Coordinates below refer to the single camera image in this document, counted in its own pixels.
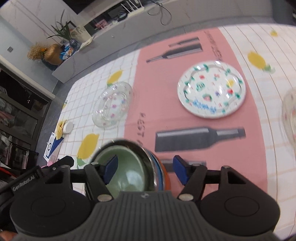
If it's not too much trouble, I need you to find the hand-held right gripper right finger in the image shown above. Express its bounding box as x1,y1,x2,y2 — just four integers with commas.
173,155,252,202

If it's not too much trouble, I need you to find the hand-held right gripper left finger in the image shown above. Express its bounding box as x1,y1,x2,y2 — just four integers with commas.
47,155,119,202

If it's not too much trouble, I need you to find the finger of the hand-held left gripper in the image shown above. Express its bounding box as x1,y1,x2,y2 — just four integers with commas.
50,156,75,168

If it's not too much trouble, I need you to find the orange steel bowl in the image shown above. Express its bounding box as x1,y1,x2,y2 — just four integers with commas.
153,155,171,192

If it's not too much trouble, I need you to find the green ceramic bowl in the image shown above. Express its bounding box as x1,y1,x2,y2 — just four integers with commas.
96,148,148,193

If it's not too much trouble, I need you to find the blue steel bowl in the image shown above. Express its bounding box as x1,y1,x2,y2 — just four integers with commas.
91,138,163,193

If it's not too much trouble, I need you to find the small glass plate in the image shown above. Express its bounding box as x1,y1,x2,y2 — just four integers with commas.
92,81,134,128

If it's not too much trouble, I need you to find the white printed plate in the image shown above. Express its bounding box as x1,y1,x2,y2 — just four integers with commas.
177,60,246,119

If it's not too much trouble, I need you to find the large glass plate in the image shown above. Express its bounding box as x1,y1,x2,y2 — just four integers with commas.
281,87,296,150

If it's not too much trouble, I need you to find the blue and white box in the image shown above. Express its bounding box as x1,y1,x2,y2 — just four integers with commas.
43,132,64,163

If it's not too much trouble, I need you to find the banana peel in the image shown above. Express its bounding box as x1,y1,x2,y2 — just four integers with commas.
55,120,67,139

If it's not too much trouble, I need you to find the dark glass door cabinet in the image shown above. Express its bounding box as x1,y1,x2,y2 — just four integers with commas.
0,68,52,167

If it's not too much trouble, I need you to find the pink bottle print cloth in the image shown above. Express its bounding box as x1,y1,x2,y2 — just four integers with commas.
124,27,269,202

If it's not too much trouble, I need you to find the black vase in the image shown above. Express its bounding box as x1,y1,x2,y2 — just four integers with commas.
42,57,58,71

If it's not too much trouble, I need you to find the golden vase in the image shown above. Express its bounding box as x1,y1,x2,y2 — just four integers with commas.
44,44,64,66

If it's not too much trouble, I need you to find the blue snack packet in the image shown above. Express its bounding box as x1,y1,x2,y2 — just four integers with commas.
60,45,78,61

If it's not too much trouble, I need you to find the dried flower bunch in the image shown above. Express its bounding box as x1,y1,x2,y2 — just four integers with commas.
27,43,50,61

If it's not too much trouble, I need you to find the paper envelope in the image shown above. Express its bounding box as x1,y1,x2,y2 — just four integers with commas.
80,36,95,50

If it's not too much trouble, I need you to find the white elephant print bag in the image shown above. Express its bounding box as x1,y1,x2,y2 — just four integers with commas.
70,26,92,43

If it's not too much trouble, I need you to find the green plant in blue vase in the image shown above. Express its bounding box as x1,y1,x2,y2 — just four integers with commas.
46,9,80,48

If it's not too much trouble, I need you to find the checkered lemon tablecloth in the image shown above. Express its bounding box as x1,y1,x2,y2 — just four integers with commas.
43,23,296,241

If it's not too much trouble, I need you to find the white router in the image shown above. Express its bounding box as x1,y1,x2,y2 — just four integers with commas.
121,0,145,17

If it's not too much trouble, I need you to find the black cable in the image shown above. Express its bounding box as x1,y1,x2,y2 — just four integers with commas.
148,0,173,26

